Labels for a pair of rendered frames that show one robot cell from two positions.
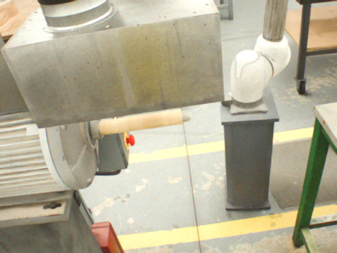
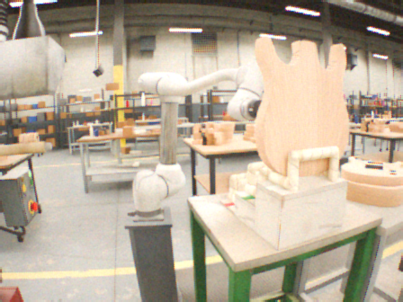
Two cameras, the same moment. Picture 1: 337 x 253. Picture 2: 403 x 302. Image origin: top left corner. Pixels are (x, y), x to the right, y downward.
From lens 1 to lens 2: 48 cm
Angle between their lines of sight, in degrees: 32
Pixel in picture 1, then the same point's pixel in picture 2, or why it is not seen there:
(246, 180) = (154, 285)
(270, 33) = (165, 158)
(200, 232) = not seen: outside the picture
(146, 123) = (20, 147)
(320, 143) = (196, 229)
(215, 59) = (43, 63)
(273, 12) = (165, 141)
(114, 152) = (16, 207)
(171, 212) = not seen: outside the picture
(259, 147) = (160, 252)
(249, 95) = (147, 205)
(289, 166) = not seen: hidden behind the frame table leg
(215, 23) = (45, 40)
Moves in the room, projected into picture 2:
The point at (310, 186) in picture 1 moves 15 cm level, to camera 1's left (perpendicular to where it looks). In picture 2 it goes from (198, 273) to (167, 279)
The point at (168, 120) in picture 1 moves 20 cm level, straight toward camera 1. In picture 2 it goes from (34, 146) to (10, 158)
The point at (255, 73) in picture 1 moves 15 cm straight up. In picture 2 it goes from (149, 185) to (147, 158)
